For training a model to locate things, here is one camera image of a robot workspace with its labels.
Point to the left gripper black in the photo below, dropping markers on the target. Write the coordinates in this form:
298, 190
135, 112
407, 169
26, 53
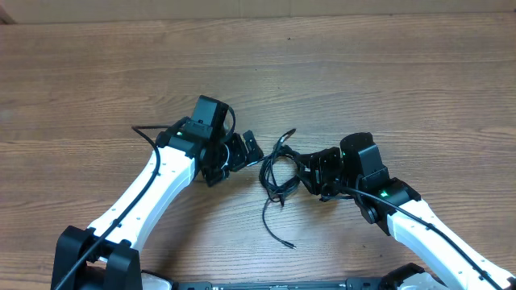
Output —
241, 156

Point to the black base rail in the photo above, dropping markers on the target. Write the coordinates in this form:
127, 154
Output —
278, 286

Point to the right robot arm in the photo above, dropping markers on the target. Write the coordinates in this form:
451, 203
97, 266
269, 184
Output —
354, 170

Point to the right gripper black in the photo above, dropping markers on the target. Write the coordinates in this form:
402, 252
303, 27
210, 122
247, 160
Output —
318, 163

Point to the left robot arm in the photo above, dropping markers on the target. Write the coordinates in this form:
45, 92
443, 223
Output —
106, 255

